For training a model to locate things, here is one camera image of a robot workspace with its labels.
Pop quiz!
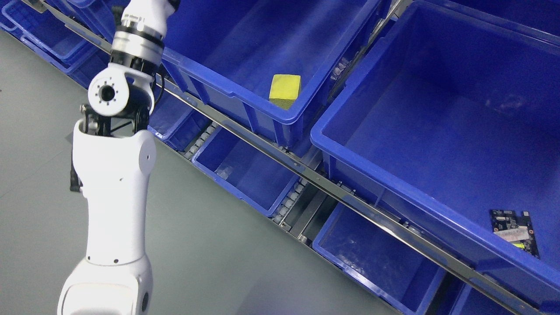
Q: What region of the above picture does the metal shelf rack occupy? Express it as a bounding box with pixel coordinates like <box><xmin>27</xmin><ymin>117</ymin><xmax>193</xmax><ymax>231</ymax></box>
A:
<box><xmin>22</xmin><ymin>0</ymin><xmax>543</xmax><ymax>315</ymax></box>

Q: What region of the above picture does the blue bin lower middle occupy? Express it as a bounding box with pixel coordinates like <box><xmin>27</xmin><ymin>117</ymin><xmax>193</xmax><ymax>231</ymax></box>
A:
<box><xmin>191</xmin><ymin>127</ymin><xmax>298</xmax><ymax>217</ymax></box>

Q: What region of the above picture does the large blue bin right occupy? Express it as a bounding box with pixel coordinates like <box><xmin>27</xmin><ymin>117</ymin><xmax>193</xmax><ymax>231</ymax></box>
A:
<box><xmin>311</xmin><ymin>0</ymin><xmax>560</xmax><ymax>315</ymax></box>

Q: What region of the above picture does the blue bin upper left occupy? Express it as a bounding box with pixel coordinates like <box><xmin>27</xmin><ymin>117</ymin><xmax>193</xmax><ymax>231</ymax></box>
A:
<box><xmin>1</xmin><ymin>0</ymin><xmax>109</xmax><ymax>74</ymax></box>

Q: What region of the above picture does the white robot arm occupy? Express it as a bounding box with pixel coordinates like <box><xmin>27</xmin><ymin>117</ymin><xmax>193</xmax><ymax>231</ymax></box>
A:
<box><xmin>57</xmin><ymin>0</ymin><xmax>180</xmax><ymax>315</ymax></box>

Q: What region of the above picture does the blue bin lower right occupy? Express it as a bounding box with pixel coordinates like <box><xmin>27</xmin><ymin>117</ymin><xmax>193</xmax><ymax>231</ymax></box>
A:
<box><xmin>312</xmin><ymin>204</ymin><xmax>445</xmax><ymax>315</ymax></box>

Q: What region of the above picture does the yellow foam block with notch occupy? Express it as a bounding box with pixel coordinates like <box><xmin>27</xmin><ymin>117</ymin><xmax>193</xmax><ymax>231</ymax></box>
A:
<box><xmin>269</xmin><ymin>74</ymin><xmax>301</xmax><ymax>110</ymax></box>

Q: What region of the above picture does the blue plastic bin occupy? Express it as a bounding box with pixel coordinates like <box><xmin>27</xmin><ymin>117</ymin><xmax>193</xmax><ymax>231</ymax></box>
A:
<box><xmin>163</xmin><ymin>0</ymin><xmax>391</xmax><ymax>147</ymax></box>

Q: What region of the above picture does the green circuit board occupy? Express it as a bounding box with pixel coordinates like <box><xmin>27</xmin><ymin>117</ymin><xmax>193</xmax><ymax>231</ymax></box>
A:
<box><xmin>489</xmin><ymin>210</ymin><xmax>540</xmax><ymax>259</ymax></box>

